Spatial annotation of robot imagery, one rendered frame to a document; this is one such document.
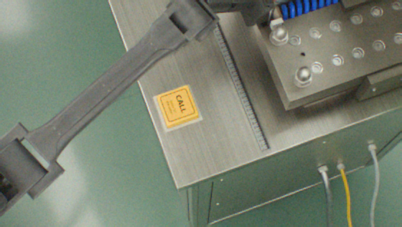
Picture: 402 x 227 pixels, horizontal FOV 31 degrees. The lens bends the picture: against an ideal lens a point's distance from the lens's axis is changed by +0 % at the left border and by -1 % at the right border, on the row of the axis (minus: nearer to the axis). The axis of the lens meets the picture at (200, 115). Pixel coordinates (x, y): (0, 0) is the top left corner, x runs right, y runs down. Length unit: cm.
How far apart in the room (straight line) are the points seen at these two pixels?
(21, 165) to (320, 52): 62
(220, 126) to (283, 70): 19
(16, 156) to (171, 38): 32
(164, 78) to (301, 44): 30
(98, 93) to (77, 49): 136
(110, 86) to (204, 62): 39
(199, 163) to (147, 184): 92
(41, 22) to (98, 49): 23
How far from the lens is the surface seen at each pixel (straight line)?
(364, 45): 145
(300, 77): 137
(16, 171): 118
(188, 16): 124
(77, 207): 241
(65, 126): 119
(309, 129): 152
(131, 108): 246
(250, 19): 136
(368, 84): 145
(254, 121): 151
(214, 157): 148
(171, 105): 149
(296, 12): 147
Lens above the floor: 234
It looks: 74 degrees down
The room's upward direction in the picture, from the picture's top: 1 degrees clockwise
